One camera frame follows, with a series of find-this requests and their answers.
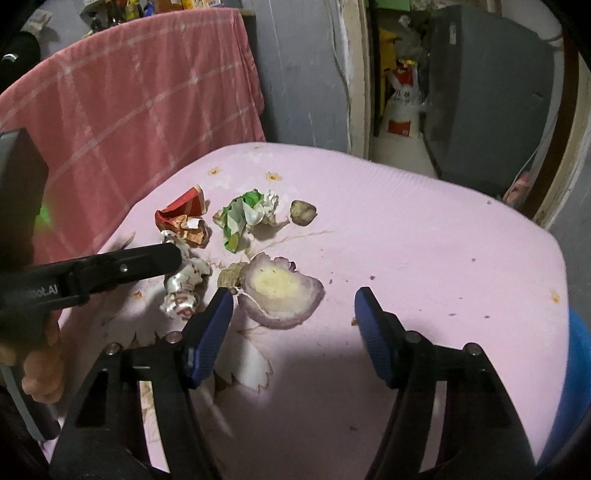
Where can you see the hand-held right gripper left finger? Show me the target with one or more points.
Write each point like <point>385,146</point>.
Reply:
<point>210,332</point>

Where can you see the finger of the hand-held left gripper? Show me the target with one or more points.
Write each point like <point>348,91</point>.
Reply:
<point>138,264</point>

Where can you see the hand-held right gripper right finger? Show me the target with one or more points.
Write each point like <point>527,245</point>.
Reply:
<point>376,337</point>

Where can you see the white wrapper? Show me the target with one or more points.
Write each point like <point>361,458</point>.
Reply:
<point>182,286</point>

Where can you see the tan peel piece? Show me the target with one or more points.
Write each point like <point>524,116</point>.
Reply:
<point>231,277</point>

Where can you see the red wrapper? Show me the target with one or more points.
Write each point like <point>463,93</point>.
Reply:
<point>182,212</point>

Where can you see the purple onion slice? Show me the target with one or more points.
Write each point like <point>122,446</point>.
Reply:
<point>281,290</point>

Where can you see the green wrapper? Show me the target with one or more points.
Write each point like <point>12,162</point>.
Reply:
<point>240,217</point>

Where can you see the brown vegetable chunk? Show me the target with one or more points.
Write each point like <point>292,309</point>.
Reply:
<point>302,211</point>

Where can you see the blue plastic bucket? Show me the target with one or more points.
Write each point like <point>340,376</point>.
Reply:
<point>577,369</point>

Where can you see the person's left hand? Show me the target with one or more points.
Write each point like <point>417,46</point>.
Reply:
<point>44,374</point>

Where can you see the pink tablecloth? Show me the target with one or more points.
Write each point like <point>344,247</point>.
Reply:
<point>415,240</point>

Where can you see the red checked cloth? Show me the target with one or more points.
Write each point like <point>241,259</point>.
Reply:
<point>138,92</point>

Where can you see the small pink object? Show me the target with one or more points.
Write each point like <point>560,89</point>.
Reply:
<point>519,187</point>

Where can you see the white and red rice bag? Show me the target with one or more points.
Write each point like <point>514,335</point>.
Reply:
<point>406,110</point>

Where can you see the black wok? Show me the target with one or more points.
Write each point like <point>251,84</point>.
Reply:
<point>18,53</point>

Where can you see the grey appliance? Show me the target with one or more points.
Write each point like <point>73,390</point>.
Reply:
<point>485,83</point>

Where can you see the yellow bag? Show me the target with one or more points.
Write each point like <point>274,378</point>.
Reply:
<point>385,50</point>

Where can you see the clear plastic bags bundle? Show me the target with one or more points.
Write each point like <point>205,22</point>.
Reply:
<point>411,41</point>

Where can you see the green box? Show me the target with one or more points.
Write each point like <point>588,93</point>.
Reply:
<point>392,3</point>

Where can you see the worn door frame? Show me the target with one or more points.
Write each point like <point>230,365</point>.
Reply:
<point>355,92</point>

